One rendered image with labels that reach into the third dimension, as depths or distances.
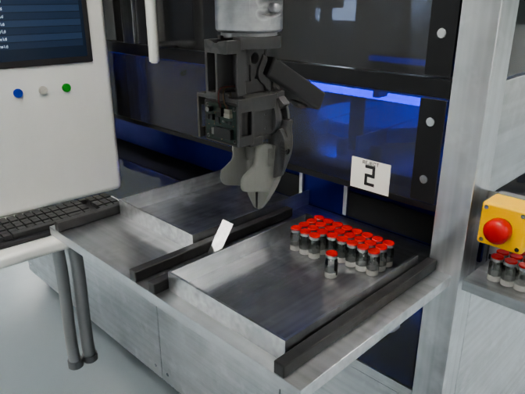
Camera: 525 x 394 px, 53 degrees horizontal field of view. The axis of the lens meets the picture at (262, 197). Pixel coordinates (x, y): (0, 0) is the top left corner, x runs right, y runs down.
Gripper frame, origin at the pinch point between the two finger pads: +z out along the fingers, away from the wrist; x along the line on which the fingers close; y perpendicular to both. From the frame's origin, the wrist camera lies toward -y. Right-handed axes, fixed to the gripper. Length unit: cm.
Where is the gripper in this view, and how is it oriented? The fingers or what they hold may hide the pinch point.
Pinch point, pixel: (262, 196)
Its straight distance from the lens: 67.4
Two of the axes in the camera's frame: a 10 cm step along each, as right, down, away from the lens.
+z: 0.0, 9.3, 3.6
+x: 7.1, 2.5, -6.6
